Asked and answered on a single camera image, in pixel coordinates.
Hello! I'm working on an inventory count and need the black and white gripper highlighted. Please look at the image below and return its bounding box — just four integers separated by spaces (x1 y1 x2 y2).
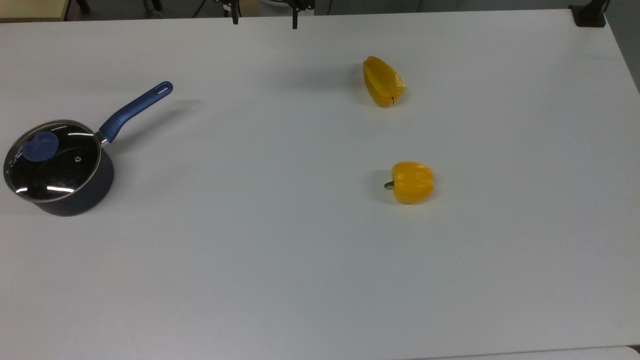
215 0 317 30

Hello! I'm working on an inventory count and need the glass lid with blue knob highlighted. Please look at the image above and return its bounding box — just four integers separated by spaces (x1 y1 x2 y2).
3 119 103 203

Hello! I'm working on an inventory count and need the yellow star fruit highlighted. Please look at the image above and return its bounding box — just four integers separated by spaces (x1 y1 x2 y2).
362 55 407 108

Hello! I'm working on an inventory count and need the yellow bell pepper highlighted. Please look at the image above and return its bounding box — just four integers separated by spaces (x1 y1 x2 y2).
383 161 435 205

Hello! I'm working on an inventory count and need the light wooden desk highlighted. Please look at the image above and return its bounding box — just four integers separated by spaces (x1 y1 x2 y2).
0 0 70 24

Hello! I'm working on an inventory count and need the dark saucepan with blue handle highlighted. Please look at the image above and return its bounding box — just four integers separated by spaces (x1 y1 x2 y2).
4 81 174 218

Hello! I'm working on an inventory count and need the black clamp mount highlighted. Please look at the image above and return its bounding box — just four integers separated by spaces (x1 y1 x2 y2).
568 0 612 28

